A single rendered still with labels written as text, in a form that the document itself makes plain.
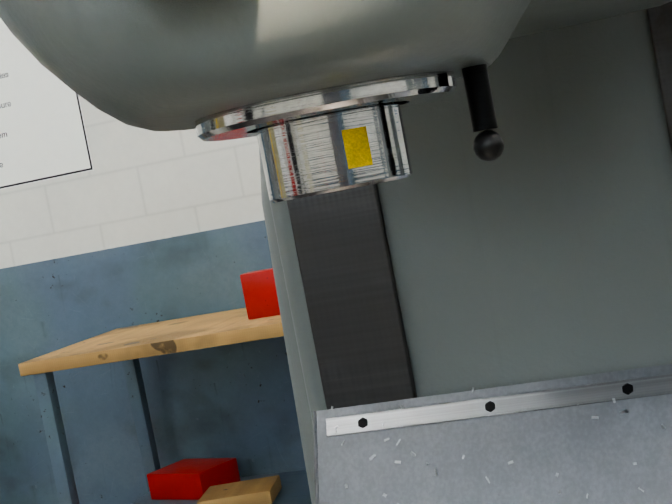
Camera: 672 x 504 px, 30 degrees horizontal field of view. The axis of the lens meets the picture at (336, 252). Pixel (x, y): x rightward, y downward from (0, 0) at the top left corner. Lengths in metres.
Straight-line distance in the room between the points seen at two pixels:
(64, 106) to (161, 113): 4.88
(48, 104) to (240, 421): 1.51
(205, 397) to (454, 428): 4.33
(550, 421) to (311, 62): 0.47
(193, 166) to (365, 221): 4.23
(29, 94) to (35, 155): 0.25
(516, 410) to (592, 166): 0.15
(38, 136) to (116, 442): 1.30
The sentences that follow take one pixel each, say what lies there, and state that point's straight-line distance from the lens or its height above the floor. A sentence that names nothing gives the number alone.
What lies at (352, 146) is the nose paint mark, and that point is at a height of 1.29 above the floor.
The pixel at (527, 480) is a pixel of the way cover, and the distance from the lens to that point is 0.77.
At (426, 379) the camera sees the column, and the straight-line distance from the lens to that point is 0.80.
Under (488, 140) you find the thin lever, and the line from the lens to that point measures 0.39.
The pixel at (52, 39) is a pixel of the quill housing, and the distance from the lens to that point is 0.36.
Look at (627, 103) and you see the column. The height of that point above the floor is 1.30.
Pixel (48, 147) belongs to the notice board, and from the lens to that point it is 5.29.
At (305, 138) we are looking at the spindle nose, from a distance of 0.39.
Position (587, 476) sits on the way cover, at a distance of 0.76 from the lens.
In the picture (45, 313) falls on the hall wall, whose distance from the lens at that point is 5.36.
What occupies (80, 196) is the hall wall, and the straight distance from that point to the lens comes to 5.23.
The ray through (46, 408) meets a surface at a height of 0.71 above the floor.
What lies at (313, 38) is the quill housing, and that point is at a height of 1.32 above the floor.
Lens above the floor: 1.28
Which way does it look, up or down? 3 degrees down
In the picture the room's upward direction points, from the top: 11 degrees counter-clockwise
